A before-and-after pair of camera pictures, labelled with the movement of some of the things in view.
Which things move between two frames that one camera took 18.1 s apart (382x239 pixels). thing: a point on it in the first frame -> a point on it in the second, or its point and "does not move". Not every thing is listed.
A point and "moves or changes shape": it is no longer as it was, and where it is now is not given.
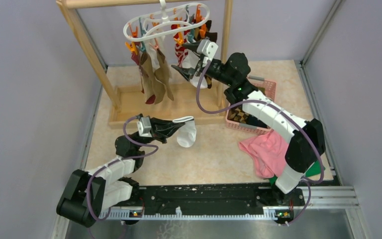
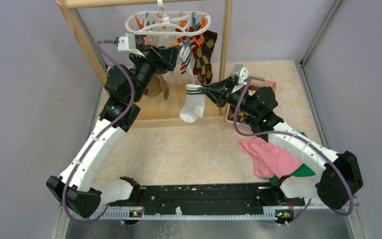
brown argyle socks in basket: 236,114 does not move
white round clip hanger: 161,17 moves or changes shape
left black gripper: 159,126 -> 161,59
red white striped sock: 180,39 moves or changes shape
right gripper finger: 192,47 -> 224,84
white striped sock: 186,134 -> 195,106
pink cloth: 268,151 does not move
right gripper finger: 187,73 -> 219,98
